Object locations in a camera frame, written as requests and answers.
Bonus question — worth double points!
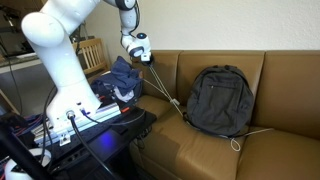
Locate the black robot cart table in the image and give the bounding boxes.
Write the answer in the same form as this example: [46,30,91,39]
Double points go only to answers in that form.
[33,105,158,180]

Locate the thin black base cable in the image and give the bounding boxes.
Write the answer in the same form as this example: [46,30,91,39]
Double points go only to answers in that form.
[79,108,147,127]

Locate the orange black clamp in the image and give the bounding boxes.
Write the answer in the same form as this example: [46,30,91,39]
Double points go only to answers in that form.
[119,105,132,114]

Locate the blue denim jeans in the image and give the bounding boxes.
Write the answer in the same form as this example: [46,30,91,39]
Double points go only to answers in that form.
[90,73,118,101]

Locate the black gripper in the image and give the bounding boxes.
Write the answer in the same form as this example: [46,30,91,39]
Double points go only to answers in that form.
[139,53,156,66]

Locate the navy blue garment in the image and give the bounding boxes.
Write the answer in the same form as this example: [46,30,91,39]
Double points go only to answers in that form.
[108,55,145,98]

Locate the white round device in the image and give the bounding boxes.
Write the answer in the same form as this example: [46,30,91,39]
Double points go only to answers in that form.
[3,148,53,180]

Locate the black tripod stand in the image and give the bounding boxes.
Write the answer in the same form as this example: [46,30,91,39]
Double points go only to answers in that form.
[0,113,52,180]

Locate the cream white cloth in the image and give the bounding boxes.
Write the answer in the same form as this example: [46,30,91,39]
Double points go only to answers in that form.
[113,86,135,104]

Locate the thick black base cable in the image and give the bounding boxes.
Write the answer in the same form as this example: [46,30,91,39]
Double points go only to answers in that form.
[65,111,118,180]

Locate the tan leather couch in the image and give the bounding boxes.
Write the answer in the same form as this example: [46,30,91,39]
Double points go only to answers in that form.
[129,49,320,180]

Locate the white charger with cable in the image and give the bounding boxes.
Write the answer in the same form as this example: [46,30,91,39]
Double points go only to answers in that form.
[142,62,275,153]

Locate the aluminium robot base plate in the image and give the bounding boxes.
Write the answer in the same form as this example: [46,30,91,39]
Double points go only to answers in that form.
[32,101,122,148]

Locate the wooden slat chair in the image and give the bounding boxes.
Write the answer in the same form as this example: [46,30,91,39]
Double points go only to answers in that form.
[72,38,110,81]

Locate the wooden desk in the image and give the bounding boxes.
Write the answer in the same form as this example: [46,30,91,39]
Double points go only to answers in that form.
[0,53,44,75]

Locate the grey backpack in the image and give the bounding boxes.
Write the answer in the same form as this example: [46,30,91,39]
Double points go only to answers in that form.
[182,64,255,138]

